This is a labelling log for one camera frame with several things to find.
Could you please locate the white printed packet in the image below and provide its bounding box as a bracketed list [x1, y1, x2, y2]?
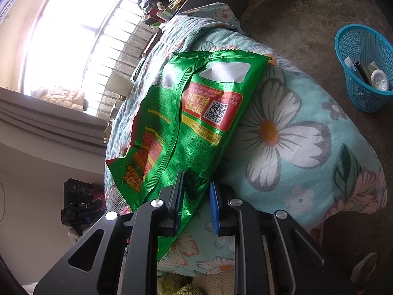
[107, 186, 133, 214]

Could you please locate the pale slipper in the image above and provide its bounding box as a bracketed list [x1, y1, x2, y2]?
[350, 252, 379, 286]

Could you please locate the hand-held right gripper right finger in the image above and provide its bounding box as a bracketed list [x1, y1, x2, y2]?
[209, 180, 357, 295]

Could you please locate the white paper cup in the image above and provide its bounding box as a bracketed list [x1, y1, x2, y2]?
[106, 71, 133, 96]

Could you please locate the green snack bag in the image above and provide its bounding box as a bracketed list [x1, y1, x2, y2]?
[105, 50, 277, 263]

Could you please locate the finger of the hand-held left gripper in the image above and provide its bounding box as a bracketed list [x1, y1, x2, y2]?
[78, 211, 96, 225]
[74, 199, 104, 213]

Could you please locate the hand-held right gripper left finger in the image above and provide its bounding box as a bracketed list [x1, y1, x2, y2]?
[33, 170, 186, 295]

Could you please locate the floral teal blanket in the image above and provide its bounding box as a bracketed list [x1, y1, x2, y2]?
[103, 2, 387, 281]

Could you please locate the white round lid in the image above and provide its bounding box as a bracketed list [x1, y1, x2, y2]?
[370, 69, 391, 92]

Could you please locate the green fluffy cloth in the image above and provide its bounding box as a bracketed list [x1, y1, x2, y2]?
[159, 273, 197, 295]

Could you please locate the grey curtain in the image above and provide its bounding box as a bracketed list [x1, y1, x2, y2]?
[0, 86, 109, 148]

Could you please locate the blue plastic mesh basket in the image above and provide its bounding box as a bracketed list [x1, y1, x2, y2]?
[335, 24, 393, 114]

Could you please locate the metal window railing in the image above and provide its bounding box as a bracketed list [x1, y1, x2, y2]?
[83, 0, 161, 119]

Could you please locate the quilted hanging garment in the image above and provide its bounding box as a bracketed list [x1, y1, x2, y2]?
[31, 83, 88, 113]

